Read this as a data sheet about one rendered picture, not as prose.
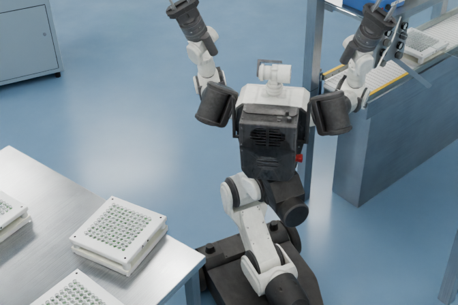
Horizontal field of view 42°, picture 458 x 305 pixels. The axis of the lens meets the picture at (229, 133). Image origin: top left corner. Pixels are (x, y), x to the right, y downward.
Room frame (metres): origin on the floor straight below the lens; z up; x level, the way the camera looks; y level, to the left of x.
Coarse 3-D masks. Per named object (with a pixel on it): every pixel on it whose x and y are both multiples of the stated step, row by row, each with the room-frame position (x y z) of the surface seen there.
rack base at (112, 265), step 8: (160, 232) 1.51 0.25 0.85; (152, 240) 1.47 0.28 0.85; (72, 248) 1.45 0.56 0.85; (80, 248) 1.44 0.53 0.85; (144, 248) 1.44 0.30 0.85; (152, 248) 1.46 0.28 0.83; (88, 256) 1.42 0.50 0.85; (96, 256) 1.41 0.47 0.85; (136, 256) 1.40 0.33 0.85; (144, 256) 1.42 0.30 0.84; (104, 264) 1.38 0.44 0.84; (112, 264) 1.37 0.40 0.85; (120, 264) 1.37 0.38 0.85; (136, 264) 1.38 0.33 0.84; (120, 272) 1.35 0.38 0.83; (128, 272) 1.34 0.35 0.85
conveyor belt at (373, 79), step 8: (392, 64) 2.75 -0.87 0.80; (408, 64) 2.75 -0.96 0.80; (344, 72) 2.68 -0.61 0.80; (376, 72) 2.67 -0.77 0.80; (384, 72) 2.67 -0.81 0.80; (392, 72) 2.67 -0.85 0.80; (400, 72) 2.67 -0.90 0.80; (328, 80) 2.60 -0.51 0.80; (336, 80) 2.60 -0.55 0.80; (368, 80) 2.59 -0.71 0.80; (376, 80) 2.59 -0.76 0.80; (384, 80) 2.59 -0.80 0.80; (328, 88) 2.57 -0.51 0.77; (376, 88) 2.52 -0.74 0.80
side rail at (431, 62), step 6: (438, 54) 2.78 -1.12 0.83; (444, 54) 2.79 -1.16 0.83; (432, 60) 2.72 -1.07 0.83; (438, 60) 2.76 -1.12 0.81; (420, 66) 2.66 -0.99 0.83; (426, 66) 2.69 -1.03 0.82; (402, 78) 2.56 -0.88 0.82; (390, 84) 2.50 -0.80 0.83; (396, 84) 2.53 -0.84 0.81; (384, 90) 2.47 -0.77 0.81; (372, 96) 2.41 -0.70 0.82
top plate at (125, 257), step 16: (112, 208) 1.60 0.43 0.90; (128, 208) 1.59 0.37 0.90; (144, 208) 1.59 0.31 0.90; (112, 224) 1.51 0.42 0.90; (160, 224) 1.51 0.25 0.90; (80, 240) 1.44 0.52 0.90; (96, 240) 1.44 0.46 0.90; (144, 240) 1.43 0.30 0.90; (112, 256) 1.36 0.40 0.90; (128, 256) 1.36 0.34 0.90
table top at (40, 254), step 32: (0, 160) 1.98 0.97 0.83; (32, 160) 1.98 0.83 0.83; (32, 192) 1.78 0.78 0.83; (64, 192) 1.77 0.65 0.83; (32, 224) 1.60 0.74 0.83; (64, 224) 1.59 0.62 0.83; (0, 256) 1.44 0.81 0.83; (32, 256) 1.44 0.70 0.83; (64, 256) 1.44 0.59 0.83; (160, 256) 1.42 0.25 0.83; (192, 256) 1.42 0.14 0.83; (0, 288) 1.30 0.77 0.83; (32, 288) 1.30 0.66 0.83; (128, 288) 1.29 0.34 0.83; (160, 288) 1.28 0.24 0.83
